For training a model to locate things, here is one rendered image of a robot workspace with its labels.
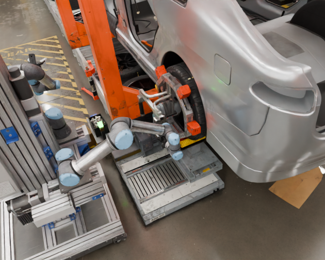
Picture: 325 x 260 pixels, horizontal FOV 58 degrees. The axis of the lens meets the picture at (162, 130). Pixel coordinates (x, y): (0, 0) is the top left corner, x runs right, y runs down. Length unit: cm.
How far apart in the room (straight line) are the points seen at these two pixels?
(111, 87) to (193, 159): 103
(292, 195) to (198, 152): 94
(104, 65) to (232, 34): 124
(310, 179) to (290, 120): 162
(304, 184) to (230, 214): 79
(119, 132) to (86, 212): 113
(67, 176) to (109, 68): 108
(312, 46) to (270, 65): 160
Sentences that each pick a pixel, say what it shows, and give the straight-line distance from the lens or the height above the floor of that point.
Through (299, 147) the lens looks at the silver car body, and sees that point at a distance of 178.
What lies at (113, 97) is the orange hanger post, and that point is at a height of 85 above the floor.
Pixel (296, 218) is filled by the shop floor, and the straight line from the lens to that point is 290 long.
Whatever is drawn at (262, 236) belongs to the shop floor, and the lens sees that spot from 275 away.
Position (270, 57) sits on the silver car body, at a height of 165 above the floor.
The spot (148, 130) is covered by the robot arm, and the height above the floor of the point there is 105.
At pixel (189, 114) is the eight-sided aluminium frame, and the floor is 95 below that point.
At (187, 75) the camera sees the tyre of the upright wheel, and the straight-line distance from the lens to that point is 229.
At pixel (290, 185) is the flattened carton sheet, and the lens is 309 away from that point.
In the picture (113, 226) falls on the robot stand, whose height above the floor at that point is 23.
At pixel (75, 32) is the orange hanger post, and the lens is 449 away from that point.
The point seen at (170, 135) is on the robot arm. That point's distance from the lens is 200.
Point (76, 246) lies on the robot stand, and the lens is 257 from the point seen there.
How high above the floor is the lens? 238
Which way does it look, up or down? 42 degrees down
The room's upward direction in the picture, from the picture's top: 7 degrees counter-clockwise
